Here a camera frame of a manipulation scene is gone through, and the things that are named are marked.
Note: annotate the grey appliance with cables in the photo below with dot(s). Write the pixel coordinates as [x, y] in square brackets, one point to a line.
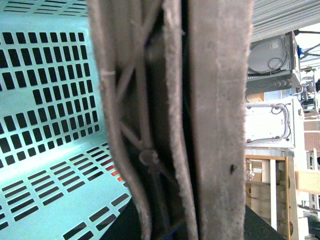
[273, 65]

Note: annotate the light blue plastic basket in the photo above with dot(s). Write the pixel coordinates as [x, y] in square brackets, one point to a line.
[123, 119]

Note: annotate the white appliance back panel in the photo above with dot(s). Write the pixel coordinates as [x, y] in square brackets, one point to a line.
[274, 124]

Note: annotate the wooden shelf unit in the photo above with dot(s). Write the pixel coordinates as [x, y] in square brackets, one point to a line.
[271, 192]

